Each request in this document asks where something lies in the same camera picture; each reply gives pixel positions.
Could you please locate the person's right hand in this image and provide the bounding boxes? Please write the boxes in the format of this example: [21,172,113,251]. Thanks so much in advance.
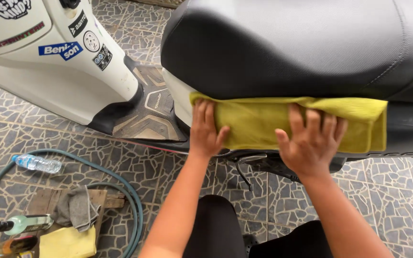
[275,103,348,179]

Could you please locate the person's left hand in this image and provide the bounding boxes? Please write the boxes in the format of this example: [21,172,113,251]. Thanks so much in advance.
[189,99,231,159]

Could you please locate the yellow-green microfiber cloth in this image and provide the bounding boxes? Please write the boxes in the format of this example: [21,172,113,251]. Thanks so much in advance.
[189,92,389,154]

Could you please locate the black scooter kickstand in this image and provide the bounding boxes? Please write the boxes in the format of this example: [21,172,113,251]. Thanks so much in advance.
[233,153,269,192]

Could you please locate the patterned scooter footboard mat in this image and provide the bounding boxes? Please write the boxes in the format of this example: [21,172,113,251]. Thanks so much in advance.
[111,65,188,141]

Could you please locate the person's black trousers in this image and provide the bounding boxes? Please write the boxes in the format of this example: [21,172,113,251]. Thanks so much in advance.
[183,194,333,258]

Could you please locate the black scooter seat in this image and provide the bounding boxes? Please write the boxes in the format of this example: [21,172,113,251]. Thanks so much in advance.
[160,0,413,105]

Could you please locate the grey cloth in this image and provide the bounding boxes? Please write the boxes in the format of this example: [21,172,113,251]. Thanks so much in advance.
[51,185,102,233]

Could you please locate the white scooter body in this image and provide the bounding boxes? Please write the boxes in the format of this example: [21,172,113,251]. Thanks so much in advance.
[0,0,413,192]

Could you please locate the clear plastic water bottle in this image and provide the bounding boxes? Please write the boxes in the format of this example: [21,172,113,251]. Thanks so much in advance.
[11,154,62,175]

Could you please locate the pale yellow cloth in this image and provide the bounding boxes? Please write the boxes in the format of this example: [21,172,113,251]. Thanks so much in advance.
[38,225,97,258]

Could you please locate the green spray bottle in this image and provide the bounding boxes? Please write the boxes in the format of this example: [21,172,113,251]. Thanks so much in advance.
[0,214,54,236]

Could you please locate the brown bottle with red cap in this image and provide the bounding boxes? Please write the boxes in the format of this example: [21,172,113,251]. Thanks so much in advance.
[0,235,39,257]

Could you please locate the green garden hose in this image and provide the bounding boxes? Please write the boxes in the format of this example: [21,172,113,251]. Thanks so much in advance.
[0,148,145,258]

